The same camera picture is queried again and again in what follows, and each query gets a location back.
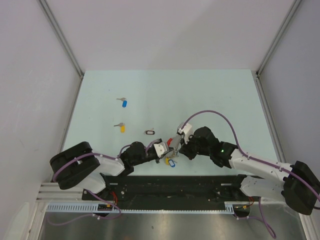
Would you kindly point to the key with blue tag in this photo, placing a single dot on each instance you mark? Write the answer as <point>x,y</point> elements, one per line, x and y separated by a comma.
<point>124,101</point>

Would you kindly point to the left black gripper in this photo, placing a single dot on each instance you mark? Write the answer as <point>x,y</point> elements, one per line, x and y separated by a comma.
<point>157,157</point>

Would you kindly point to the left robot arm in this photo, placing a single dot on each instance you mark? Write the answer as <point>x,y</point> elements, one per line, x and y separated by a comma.
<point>79,166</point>

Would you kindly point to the right aluminium corner post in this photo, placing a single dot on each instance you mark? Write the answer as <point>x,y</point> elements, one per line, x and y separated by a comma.
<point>279,35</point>

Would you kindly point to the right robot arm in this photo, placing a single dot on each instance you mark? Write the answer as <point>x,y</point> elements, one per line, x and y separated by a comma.
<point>294,184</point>

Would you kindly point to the key with yellow tag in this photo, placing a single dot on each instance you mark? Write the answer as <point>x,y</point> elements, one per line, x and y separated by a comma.
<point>122,127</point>

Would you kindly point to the red-handled metal key holder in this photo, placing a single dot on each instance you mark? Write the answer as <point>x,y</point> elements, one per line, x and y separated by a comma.
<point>173,141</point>

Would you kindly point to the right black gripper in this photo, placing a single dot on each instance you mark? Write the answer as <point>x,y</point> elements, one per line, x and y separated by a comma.
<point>185,149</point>

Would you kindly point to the blue tag on holder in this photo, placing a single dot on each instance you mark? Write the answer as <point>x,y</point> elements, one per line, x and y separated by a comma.
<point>171,163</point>

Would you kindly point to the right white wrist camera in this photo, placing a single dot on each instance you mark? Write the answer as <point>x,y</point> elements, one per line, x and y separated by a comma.
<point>185,129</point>

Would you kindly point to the key with black tag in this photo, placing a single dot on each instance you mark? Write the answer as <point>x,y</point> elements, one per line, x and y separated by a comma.
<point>149,132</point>

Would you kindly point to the left aluminium corner post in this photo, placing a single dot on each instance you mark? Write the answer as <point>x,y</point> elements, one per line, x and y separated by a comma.
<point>56,28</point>

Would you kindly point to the aluminium corner post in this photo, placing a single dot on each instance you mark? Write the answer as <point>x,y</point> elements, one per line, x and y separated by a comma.
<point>56,28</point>
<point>279,35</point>

